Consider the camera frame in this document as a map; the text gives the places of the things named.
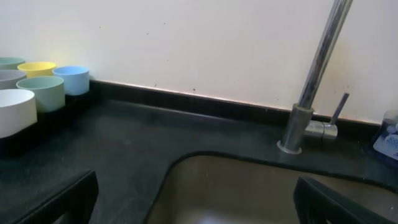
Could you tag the teal green cup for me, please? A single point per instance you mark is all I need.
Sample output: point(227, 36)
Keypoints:
point(9, 63)

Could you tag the pale green cup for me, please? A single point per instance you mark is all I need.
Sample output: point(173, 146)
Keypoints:
point(46, 96)

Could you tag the black tray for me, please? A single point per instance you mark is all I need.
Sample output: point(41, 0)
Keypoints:
point(53, 124)

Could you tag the yellow cup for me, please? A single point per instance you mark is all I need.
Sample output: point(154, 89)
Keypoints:
point(37, 70)

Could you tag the steel sink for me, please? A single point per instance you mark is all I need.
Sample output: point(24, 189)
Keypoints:
point(233, 193)

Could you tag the blue soap bottle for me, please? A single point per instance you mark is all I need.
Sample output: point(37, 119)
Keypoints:
point(387, 143)

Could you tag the blue cup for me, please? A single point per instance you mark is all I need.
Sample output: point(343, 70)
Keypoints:
point(73, 82)

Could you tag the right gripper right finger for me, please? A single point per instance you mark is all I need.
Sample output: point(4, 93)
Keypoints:
point(320, 205)

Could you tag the grey cup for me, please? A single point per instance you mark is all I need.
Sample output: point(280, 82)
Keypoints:
point(9, 79)

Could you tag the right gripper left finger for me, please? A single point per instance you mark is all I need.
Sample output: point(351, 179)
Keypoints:
point(71, 199)

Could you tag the white cup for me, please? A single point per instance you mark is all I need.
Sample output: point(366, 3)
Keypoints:
point(15, 115)

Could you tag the steel tap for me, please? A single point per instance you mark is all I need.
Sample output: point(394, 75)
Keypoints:
point(295, 130)

